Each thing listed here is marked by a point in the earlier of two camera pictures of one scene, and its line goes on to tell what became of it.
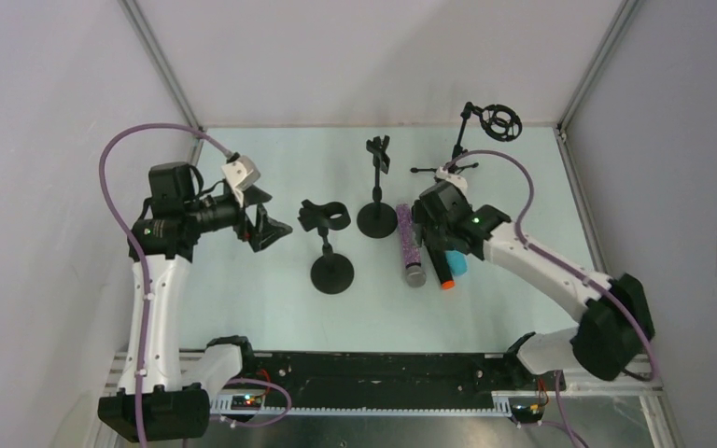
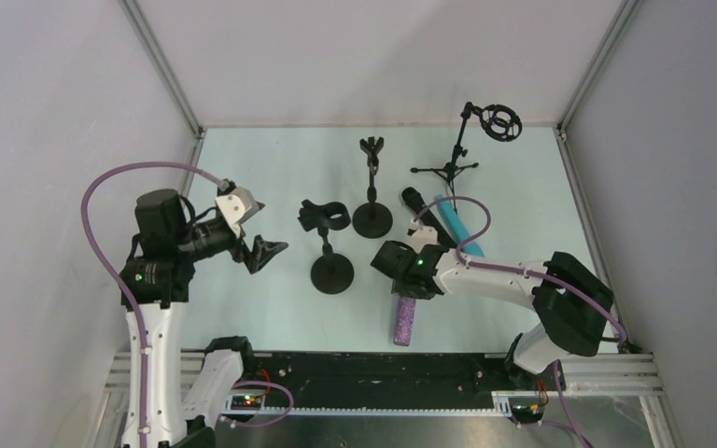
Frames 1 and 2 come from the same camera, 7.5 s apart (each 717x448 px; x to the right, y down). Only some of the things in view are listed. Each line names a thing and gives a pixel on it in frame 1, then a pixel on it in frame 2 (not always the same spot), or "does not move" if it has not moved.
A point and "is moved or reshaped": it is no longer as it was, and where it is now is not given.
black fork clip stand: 378,218 is moved or reshaped
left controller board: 246,402 does not move
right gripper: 443,241 -> 386,259
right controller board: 529,413 does not move
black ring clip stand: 330,273 does not move
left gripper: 251,217 -> 249,254
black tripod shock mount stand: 501,122 does not move
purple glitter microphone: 414,274 is moved or reshaped
